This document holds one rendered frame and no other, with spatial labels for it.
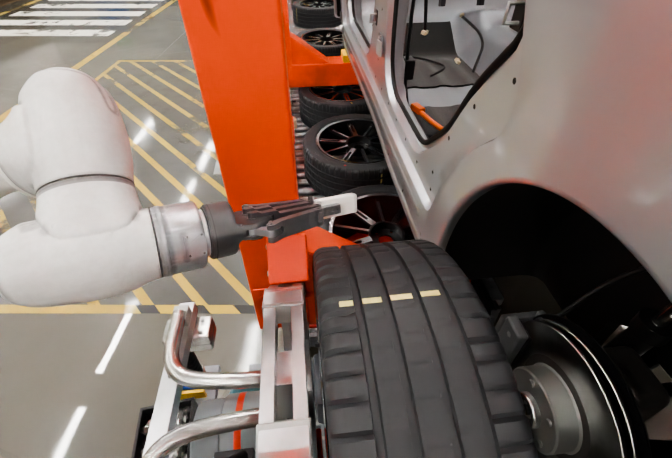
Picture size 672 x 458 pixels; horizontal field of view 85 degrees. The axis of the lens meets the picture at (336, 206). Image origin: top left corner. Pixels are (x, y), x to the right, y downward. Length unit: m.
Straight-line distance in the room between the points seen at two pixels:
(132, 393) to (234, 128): 1.41
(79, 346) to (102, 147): 1.74
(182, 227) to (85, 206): 0.10
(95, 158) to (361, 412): 0.42
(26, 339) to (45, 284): 1.88
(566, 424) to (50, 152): 0.87
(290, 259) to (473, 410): 0.38
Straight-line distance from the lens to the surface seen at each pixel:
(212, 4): 0.69
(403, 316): 0.52
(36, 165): 0.53
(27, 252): 0.48
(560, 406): 0.84
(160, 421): 0.72
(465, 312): 0.54
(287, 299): 0.60
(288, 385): 0.57
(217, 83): 0.73
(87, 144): 0.51
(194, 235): 0.48
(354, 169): 1.93
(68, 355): 2.18
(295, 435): 0.52
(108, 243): 0.47
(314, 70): 2.78
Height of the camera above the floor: 1.61
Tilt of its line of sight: 41 degrees down
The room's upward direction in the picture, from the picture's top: straight up
